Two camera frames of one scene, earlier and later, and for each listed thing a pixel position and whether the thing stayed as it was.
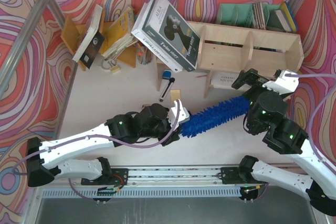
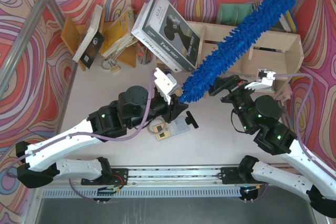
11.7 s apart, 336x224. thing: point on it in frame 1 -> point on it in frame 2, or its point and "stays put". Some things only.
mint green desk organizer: (241, 14) stays put
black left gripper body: (172, 135) -> (172, 108)
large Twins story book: (166, 28) stays put
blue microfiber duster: (216, 117) -> (250, 33)
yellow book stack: (119, 35) stays put
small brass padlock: (114, 68) stays put
